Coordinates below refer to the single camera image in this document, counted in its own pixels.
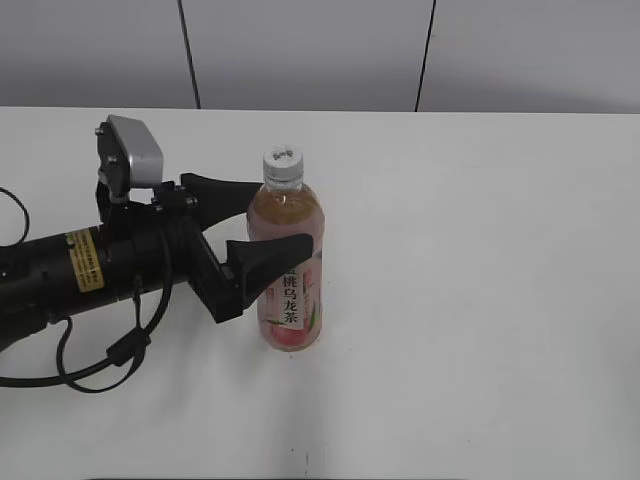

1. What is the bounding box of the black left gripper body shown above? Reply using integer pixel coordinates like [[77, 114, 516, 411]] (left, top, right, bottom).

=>
[[97, 182, 244, 323]]

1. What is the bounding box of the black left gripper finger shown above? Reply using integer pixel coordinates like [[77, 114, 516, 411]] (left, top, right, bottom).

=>
[[180, 173, 261, 235], [226, 234, 313, 309]]

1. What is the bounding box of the pink peach tea bottle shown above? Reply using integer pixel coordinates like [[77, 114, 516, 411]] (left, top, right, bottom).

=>
[[247, 185, 325, 352]]

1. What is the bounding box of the white bottle cap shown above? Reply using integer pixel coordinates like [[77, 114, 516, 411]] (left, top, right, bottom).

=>
[[262, 144, 304, 183]]

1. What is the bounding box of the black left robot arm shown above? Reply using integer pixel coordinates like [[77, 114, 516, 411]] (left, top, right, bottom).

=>
[[1, 173, 313, 348]]

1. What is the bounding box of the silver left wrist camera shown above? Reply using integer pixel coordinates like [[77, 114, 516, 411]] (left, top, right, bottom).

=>
[[96, 114, 164, 204]]

